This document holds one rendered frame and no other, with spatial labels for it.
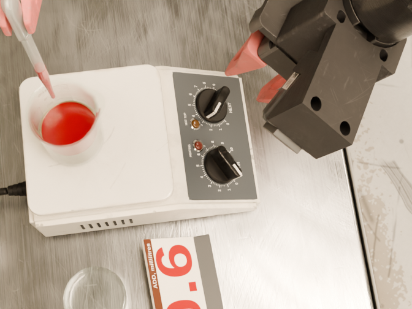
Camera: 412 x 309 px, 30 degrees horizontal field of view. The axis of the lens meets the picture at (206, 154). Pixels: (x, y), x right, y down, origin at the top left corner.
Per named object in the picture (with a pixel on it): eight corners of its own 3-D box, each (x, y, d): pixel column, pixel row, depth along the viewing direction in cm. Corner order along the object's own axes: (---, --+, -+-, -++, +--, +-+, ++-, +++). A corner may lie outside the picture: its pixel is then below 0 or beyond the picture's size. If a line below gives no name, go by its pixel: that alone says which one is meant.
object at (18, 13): (21, 44, 43) (4, 10, 39) (19, 23, 44) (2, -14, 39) (33, 43, 43) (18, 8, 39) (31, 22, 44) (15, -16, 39)
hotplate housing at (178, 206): (238, 81, 75) (245, 49, 67) (259, 213, 72) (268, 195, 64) (8, 108, 73) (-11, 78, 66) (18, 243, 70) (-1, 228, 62)
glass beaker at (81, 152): (51, 179, 63) (34, 154, 55) (35, 119, 64) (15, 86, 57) (122, 157, 64) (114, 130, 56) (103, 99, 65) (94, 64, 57)
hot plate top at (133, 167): (159, 65, 67) (158, 61, 66) (176, 200, 64) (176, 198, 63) (19, 81, 66) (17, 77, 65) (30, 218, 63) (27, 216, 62)
